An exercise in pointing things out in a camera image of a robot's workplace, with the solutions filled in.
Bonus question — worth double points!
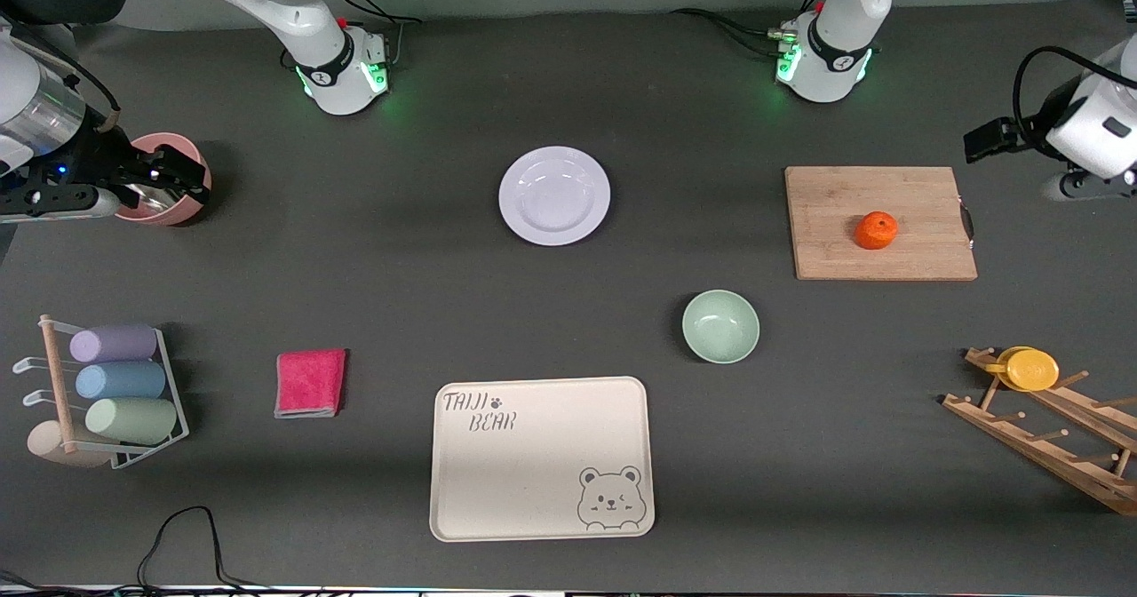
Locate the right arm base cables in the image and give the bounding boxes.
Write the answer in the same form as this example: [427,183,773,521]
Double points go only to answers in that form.
[333,0,423,69]

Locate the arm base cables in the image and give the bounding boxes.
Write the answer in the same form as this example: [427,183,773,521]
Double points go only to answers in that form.
[333,0,423,69]
[671,0,831,60]

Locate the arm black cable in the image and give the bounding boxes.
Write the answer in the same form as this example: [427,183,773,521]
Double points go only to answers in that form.
[0,20,121,131]
[1013,44,1137,155]

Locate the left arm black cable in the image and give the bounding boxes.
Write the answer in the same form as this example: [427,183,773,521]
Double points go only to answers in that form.
[1013,44,1137,155]

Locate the cream tray with bear print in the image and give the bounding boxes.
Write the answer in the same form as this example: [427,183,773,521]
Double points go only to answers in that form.
[429,376,656,543]

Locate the pink folded cloth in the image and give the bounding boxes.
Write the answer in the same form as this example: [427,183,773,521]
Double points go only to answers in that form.
[274,349,347,419]

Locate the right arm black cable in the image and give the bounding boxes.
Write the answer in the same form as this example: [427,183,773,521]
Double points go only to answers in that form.
[0,20,121,131]

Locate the pink bowl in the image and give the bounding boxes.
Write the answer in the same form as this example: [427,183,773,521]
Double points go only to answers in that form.
[115,132,212,227]

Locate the metal scoop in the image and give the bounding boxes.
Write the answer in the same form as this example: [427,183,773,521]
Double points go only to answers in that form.
[131,184,180,216]

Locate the purple cup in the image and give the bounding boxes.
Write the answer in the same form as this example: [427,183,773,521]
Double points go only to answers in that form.
[69,324,159,364]

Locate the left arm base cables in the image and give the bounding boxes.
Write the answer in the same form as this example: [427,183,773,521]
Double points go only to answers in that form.
[671,0,831,60]

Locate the black cable on table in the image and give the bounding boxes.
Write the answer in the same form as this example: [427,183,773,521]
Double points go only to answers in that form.
[0,505,267,597]

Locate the white wire cup rack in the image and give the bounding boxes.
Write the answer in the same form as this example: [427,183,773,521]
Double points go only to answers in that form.
[12,314,190,471]

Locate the yellow cup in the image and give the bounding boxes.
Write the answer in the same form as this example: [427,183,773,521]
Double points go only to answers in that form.
[984,346,1061,393]

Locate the light green bowl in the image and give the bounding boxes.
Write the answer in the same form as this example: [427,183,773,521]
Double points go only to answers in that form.
[681,290,761,365]

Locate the wooden rack rod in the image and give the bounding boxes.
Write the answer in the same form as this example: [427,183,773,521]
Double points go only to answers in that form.
[40,314,79,454]

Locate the wooden cutting board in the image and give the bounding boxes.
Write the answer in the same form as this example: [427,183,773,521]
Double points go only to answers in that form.
[784,166,978,282]

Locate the orange fruit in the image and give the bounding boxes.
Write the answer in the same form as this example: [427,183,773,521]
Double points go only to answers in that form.
[855,211,899,251]

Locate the wooden peg dish rack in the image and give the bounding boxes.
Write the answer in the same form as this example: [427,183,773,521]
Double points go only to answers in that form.
[942,346,1137,517]

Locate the blue cup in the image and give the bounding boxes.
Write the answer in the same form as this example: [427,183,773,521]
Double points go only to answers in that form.
[75,362,168,401]

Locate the white round plate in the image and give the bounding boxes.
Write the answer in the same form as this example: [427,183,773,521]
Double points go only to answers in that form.
[498,146,612,247]

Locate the beige cup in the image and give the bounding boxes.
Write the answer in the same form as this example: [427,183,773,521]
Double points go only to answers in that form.
[27,421,112,469]

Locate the green cup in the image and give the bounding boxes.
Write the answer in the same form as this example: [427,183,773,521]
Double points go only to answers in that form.
[85,397,179,446]

